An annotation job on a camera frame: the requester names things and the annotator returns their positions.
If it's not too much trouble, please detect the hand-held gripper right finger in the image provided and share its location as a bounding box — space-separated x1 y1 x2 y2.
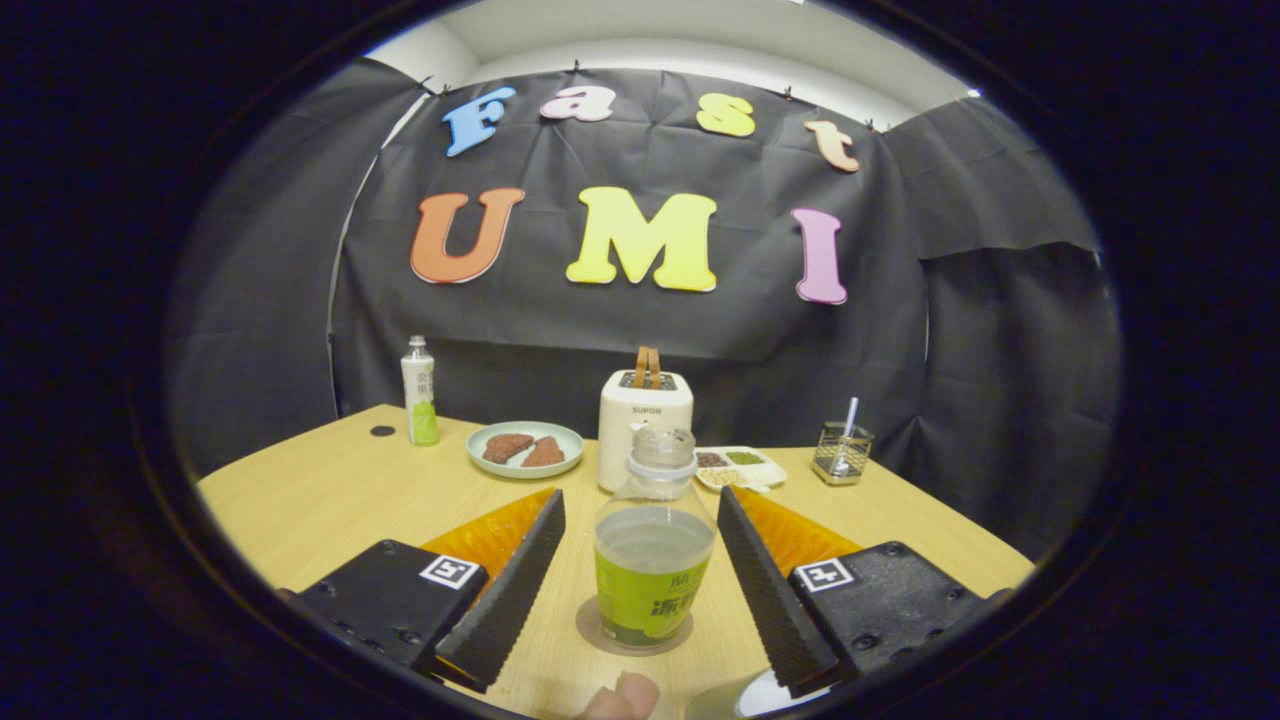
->
716 485 1011 699

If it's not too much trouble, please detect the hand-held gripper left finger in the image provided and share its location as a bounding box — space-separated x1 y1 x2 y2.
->
285 487 567 693

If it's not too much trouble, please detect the round brown coaster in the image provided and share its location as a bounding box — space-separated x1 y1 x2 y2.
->
576 596 694 658

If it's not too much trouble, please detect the pale blue cup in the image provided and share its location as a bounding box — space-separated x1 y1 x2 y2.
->
735 668 836 719

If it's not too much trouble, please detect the green label juice bottle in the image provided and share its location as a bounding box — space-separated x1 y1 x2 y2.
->
593 426 718 651

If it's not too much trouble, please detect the capped white green bottle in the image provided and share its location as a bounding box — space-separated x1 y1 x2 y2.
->
401 335 441 447

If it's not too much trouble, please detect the white divided tray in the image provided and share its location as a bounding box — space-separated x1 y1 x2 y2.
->
694 446 788 493

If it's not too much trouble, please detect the pale green plate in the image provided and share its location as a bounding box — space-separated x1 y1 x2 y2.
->
466 421 585 480

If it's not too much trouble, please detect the cream toaster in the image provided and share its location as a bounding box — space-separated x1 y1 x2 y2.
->
598 369 695 494

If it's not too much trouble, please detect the wooden table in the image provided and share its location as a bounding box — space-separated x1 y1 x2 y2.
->
197 404 1036 720

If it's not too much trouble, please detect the wire mesh holder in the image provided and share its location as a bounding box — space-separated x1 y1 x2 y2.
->
811 421 876 487

